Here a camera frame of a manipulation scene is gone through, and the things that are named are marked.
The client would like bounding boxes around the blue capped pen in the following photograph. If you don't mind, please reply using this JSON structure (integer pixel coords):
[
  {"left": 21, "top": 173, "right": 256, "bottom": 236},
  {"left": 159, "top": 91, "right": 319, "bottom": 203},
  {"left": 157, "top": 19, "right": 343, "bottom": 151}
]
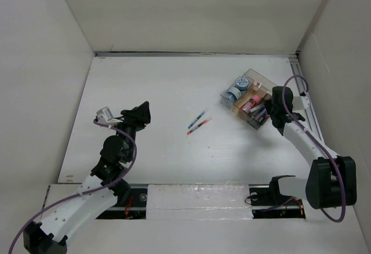
[{"left": 188, "top": 107, "right": 208, "bottom": 129}]

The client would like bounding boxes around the blue round tape tin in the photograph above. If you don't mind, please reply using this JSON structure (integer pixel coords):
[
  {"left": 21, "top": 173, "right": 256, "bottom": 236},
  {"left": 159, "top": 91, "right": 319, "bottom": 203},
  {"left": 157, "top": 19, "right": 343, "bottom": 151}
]
[{"left": 234, "top": 77, "right": 250, "bottom": 92}]

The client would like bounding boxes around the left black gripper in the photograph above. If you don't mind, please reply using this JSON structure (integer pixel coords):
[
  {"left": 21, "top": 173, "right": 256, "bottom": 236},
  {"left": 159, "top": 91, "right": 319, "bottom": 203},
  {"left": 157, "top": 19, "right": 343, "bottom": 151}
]
[{"left": 108, "top": 101, "right": 150, "bottom": 161}]

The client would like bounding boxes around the orange capped pen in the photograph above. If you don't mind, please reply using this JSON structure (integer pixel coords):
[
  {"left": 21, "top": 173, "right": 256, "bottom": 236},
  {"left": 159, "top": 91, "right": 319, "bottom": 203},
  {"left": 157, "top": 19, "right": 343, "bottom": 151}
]
[{"left": 187, "top": 117, "right": 212, "bottom": 135}]

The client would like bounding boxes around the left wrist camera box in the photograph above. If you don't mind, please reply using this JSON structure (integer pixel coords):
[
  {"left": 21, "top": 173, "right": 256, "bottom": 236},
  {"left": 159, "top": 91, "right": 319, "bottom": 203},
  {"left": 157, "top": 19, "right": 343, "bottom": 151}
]
[{"left": 96, "top": 107, "right": 114, "bottom": 124}]

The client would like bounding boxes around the clear desk organizer box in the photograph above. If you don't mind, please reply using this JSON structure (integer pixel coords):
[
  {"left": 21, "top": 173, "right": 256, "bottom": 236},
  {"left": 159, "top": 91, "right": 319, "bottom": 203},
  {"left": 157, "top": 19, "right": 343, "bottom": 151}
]
[{"left": 220, "top": 69, "right": 275, "bottom": 130}]

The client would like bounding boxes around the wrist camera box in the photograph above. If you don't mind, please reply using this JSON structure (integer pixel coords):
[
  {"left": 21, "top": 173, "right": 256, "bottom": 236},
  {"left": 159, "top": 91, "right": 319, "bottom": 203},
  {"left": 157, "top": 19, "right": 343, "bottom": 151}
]
[
  {"left": 292, "top": 93, "right": 311, "bottom": 112},
  {"left": 96, "top": 107, "right": 114, "bottom": 124}
]

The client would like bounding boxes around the pink glue bottle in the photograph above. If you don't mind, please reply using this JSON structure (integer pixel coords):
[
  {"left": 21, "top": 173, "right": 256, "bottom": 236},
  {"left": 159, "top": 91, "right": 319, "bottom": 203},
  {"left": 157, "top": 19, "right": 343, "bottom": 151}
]
[{"left": 242, "top": 95, "right": 261, "bottom": 114}]

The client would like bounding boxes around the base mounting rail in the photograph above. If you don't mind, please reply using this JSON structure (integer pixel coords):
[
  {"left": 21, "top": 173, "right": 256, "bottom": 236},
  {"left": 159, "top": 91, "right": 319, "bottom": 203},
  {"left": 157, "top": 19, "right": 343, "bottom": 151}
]
[{"left": 98, "top": 184, "right": 305, "bottom": 220}]

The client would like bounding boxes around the aluminium rail right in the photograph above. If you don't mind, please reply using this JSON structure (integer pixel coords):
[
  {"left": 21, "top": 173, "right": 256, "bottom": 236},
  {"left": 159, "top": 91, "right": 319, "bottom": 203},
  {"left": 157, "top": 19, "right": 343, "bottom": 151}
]
[{"left": 289, "top": 57, "right": 337, "bottom": 182}]

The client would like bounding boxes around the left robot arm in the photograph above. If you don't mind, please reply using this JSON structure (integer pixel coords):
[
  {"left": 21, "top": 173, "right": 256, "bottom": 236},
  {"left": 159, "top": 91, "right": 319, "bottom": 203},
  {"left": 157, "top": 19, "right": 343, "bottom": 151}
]
[{"left": 20, "top": 101, "right": 151, "bottom": 253}]

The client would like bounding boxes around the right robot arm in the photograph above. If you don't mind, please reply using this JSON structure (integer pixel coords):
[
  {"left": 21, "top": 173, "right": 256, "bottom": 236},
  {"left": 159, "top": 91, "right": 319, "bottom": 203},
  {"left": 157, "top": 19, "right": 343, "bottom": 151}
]
[{"left": 264, "top": 86, "right": 357, "bottom": 209}]

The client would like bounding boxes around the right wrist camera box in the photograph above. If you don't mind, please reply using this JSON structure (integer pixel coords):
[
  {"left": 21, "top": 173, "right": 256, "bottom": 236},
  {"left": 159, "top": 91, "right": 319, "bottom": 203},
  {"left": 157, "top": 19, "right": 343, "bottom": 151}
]
[{"left": 292, "top": 93, "right": 311, "bottom": 112}]

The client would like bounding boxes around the red gel pen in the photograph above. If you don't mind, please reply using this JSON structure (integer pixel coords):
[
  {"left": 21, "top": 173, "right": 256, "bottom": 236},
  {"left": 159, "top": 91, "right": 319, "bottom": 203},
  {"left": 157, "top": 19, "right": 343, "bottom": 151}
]
[{"left": 252, "top": 107, "right": 269, "bottom": 125}]

